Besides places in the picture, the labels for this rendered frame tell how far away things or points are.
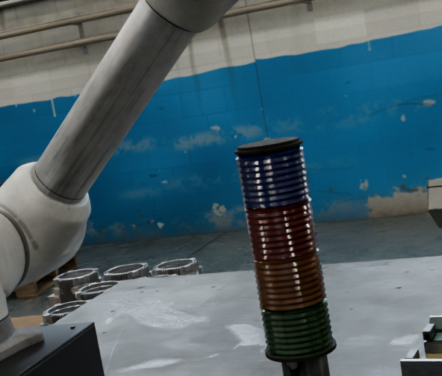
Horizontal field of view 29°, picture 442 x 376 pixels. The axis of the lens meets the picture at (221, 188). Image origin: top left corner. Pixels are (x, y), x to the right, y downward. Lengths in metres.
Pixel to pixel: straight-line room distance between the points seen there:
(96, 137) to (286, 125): 5.46
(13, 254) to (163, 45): 0.42
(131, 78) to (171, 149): 5.84
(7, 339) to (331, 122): 5.47
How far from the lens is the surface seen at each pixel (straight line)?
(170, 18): 1.29
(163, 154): 7.21
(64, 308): 3.23
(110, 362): 1.61
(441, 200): 1.25
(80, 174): 1.44
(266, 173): 0.71
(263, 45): 6.82
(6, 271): 1.42
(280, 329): 0.74
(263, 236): 0.72
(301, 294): 0.73
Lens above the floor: 1.28
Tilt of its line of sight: 7 degrees down
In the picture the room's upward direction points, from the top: 10 degrees counter-clockwise
